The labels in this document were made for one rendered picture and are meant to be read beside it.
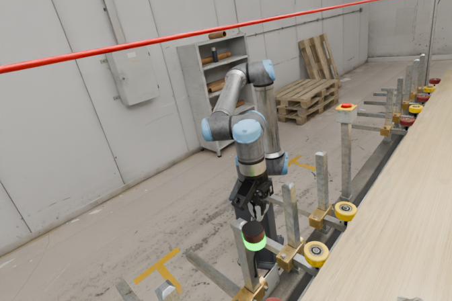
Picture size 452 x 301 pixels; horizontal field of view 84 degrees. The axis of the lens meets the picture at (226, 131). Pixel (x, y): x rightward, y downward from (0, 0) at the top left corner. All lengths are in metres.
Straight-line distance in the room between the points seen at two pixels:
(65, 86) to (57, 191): 1.13
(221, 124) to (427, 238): 0.77
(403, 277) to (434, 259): 0.12
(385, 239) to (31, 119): 2.94
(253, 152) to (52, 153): 2.62
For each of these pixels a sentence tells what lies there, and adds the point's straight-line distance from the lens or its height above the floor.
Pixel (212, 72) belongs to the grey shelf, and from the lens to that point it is 3.89.
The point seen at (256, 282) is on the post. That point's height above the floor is 0.90.
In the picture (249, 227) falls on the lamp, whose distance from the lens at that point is 0.73.
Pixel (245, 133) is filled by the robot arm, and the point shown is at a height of 1.34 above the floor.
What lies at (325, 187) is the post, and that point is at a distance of 1.17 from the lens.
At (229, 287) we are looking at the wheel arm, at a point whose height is 0.86.
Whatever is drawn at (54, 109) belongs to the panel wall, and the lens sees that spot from 3.09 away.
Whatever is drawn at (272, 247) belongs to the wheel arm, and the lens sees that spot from 1.11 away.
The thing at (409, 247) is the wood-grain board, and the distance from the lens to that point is 1.06.
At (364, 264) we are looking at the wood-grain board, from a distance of 0.97.
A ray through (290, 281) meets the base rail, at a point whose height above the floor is 0.70.
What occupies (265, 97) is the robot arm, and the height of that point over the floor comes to 1.26.
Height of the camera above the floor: 1.64
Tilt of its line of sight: 22 degrees down
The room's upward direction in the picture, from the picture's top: 11 degrees counter-clockwise
